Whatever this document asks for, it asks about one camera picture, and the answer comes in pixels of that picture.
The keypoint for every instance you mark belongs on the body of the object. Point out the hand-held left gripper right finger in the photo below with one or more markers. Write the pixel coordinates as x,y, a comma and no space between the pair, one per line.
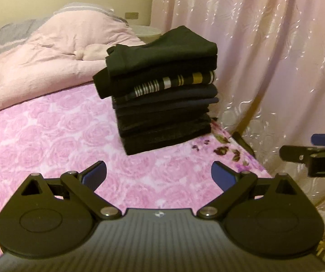
222,174

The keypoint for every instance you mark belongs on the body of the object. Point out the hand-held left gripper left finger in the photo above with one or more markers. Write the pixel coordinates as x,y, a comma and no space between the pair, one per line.
95,173

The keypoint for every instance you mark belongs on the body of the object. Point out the black t-shirt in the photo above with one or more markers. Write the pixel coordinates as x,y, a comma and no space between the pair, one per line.
165,51

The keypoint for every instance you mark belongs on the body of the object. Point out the stack of folded dark clothes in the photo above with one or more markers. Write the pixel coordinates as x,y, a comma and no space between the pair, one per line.
165,130

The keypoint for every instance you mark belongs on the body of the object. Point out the pink rose blanket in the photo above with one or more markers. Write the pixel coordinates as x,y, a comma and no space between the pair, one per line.
51,147

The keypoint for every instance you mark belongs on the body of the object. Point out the pink embroidered curtain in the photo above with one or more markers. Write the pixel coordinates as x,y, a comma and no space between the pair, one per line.
264,48

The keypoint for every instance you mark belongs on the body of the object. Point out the pink comforter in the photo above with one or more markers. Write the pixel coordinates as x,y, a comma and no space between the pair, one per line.
37,62

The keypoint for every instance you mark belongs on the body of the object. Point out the white round stool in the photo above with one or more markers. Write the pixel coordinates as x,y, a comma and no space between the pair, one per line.
147,31

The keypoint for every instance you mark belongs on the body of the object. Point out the grey striped pillow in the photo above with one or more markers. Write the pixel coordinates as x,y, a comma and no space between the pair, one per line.
3,34

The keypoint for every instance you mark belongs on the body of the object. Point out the dark bed frame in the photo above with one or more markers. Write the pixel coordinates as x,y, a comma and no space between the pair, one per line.
244,144

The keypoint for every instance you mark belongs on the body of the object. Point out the wall power outlet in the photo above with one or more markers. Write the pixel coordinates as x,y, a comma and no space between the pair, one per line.
131,15

